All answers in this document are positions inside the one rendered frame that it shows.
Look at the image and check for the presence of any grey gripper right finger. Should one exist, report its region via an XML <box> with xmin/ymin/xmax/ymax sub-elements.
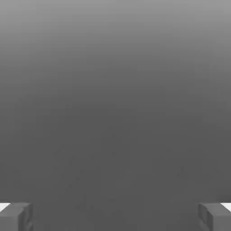
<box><xmin>198</xmin><ymin>202</ymin><xmax>231</xmax><ymax>231</ymax></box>

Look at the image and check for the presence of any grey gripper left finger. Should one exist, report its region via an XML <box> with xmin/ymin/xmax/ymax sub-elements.
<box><xmin>0</xmin><ymin>202</ymin><xmax>34</xmax><ymax>231</ymax></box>

